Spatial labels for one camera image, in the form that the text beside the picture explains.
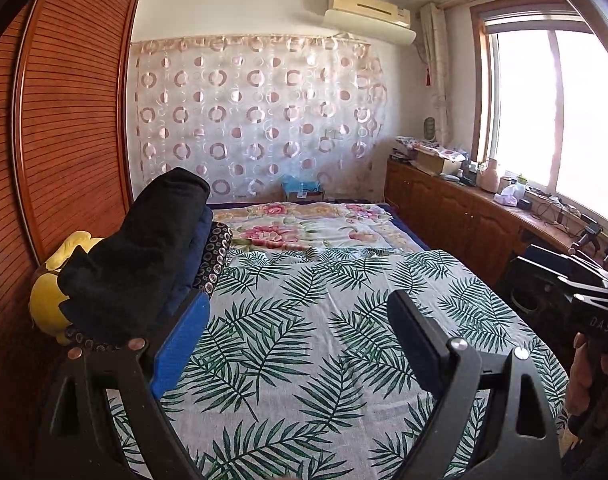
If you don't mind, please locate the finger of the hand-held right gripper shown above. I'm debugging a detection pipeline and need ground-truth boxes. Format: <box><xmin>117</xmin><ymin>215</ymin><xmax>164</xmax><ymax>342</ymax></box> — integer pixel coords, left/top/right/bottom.
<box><xmin>508</xmin><ymin>257</ymin><xmax>604</xmax><ymax>317</ymax></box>
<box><xmin>526</xmin><ymin>244</ymin><xmax>608</xmax><ymax>287</ymax></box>

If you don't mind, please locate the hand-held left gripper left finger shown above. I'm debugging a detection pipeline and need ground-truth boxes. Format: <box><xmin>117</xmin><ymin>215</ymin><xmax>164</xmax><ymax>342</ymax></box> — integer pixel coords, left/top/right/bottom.
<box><xmin>34</xmin><ymin>290</ymin><xmax>212</xmax><ymax>480</ymax></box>

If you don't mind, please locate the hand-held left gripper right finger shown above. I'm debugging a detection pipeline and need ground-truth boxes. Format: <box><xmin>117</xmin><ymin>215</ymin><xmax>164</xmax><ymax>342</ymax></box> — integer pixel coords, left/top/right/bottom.
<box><xmin>386</xmin><ymin>289</ymin><xmax>564</xmax><ymax>480</ymax></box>

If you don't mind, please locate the black printed t-shirt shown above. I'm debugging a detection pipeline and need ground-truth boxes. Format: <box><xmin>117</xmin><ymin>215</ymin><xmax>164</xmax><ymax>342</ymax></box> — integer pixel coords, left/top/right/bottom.
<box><xmin>59</xmin><ymin>167</ymin><xmax>212</xmax><ymax>346</ymax></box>

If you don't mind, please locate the person's right hand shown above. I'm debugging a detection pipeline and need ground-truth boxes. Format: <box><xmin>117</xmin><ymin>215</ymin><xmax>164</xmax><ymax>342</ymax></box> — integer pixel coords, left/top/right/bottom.
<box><xmin>566</xmin><ymin>333</ymin><xmax>608</xmax><ymax>420</ymax></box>

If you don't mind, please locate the small black tripod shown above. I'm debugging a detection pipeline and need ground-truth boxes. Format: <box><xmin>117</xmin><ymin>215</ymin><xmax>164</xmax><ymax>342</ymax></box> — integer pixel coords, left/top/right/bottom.
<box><xmin>568</xmin><ymin>222</ymin><xmax>608</xmax><ymax>264</ymax></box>

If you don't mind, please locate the dark patterned folded quilt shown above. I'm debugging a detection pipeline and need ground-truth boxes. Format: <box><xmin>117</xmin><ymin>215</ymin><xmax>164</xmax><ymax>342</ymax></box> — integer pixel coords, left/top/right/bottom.
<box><xmin>64</xmin><ymin>220</ymin><xmax>233</xmax><ymax>357</ymax></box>

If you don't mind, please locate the navy blue folded cloth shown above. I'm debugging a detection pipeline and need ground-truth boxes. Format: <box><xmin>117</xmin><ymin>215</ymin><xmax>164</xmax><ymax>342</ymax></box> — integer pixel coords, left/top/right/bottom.
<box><xmin>149</xmin><ymin>207</ymin><xmax>215</xmax><ymax>313</ymax></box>

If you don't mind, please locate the palm leaf bedsheet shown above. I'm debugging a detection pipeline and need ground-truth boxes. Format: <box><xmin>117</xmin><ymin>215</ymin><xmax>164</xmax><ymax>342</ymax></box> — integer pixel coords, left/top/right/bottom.
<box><xmin>109</xmin><ymin>247</ymin><xmax>569</xmax><ymax>480</ymax></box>

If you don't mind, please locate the long wooden cabinet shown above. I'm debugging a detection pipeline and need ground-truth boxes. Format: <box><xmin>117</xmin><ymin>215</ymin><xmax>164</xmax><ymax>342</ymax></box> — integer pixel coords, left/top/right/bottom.
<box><xmin>385</xmin><ymin>157</ymin><xmax>608</xmax><ymax>287</ymax></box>

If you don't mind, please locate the pink plastic jug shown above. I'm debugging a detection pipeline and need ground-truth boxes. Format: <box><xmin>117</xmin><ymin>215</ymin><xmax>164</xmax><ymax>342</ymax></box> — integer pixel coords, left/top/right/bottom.
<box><xmin>478</xmin><ymin>158</ymin><xmax>501</xmax><ymax>194</ymax></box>

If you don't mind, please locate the yellow plush toy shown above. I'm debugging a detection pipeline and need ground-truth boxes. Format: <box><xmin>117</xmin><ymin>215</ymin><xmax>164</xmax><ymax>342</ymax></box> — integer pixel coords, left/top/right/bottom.
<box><xmin>29</xmin><ymin>230</ymin><xmax>105</xmax><ymax>346</ymax></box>

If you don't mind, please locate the floral blanket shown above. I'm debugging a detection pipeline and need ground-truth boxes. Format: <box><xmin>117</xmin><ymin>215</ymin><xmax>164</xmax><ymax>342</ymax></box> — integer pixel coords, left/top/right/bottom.
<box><xmin>209</xmin><ymin>201</ymin><xmax>432</xmax><ymax>264</ymax></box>

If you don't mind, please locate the wooden framed window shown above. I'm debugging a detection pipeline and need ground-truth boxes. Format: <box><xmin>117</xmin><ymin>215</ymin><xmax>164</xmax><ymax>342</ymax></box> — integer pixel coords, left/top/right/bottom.
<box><xmin>471</xmin><ymin>2</ymin><xmax>608</xmax><ymax>231</ymax></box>

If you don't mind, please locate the cardboard box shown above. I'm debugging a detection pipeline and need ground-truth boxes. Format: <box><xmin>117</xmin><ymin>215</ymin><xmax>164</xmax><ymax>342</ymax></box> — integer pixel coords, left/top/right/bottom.
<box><xmin>416</xmin><ymin>149</ymin><xmax>460</xmax><ymax>177</ymax></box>

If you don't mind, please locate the floral cloth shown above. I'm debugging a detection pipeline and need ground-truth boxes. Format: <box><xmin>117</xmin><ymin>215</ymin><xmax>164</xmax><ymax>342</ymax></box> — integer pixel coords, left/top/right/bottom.
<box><xmin>395</xmin><ymin>136</ymin><xmax>464</xmax><ymax>159</ymax></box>

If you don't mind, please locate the blue bag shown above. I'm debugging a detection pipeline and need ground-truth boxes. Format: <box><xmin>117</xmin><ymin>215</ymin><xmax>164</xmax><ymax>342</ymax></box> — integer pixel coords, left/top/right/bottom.
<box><xmin>282</xmin><ymin>175</ymin><xmax>327</xmax><ymax>204</ymax></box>

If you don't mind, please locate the beige window curtain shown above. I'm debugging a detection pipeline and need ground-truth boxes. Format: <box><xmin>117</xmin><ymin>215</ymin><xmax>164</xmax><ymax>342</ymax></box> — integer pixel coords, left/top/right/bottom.
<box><xmin>419</xmin><ymin>2</ymin><xmax>455</xmax><ymax>146</ymax></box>

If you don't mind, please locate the circle patterned sheer curtain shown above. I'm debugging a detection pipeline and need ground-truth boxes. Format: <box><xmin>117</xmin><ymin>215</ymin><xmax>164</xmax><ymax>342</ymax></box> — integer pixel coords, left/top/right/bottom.
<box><xmin>131</xmin><ymin>35</ymin><xmax>387</xmax><ymax>202</ymax></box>

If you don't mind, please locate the wooden slatted wardrobe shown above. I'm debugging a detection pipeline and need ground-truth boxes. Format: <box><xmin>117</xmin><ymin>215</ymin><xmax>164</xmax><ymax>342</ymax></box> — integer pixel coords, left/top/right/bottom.
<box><xmin>0</xmin><ymin>0</ymin><xmax>142</xmax><ymax>431</ymax></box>

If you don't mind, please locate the wall air conditioner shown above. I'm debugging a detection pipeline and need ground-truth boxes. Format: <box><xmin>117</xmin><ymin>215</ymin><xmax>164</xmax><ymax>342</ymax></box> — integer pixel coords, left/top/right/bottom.
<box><xmin>324</xmin><ymin>0</ymin><xmax>417</xmax><ymax>45</ymax></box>

